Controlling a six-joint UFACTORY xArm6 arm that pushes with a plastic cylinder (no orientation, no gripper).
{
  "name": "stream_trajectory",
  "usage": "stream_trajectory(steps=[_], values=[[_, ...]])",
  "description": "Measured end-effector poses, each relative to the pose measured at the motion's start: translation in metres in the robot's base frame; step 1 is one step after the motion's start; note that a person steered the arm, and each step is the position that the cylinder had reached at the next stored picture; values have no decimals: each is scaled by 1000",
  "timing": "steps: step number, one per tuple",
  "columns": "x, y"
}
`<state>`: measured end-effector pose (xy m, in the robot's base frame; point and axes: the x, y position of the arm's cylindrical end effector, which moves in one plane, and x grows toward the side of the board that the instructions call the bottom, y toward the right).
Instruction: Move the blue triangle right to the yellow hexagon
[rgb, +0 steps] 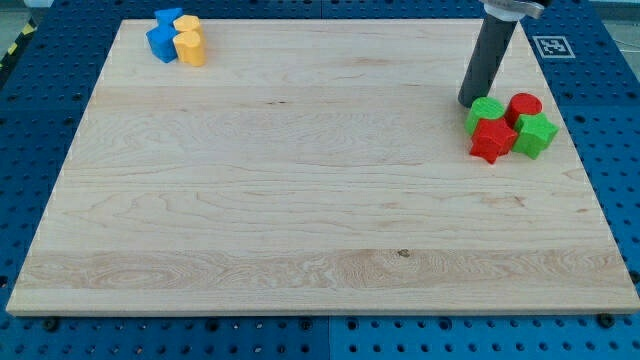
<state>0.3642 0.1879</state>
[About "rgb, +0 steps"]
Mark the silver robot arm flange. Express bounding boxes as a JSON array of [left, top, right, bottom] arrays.
[[480, 0, 546, 22]]

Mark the yellow hexagon block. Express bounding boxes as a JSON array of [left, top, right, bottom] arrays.
[[172, 15, 203, 37]]

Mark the blue triangle block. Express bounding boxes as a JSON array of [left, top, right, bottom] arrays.
[[154, 7, 184, 27]]

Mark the light wooden board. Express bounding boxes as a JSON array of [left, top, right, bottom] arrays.
[[7, 19, 639, 317]]

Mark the red star block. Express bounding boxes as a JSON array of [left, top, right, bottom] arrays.
[[470, 118, 518, 164]]

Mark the green cylinder block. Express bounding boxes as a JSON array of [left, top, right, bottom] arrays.
[[464, 97, 505, 135]]

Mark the yellow heart block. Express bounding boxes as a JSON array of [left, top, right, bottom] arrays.
[[173, 31, 206, 67]]

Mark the blue cube block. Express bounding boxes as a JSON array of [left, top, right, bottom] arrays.
[[146, 25, 178, 63]]

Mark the red cylinder block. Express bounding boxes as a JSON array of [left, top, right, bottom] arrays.
[[504, 93, 543, 128]]

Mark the green star block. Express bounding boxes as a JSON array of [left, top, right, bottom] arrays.
[[512, 113, 559, 159]]

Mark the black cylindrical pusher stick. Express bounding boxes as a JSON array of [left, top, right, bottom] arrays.
[[458, 15, 517, 108]]

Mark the white fiducial marker tag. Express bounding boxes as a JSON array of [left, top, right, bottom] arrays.
[[533, 35, 575, 59]]

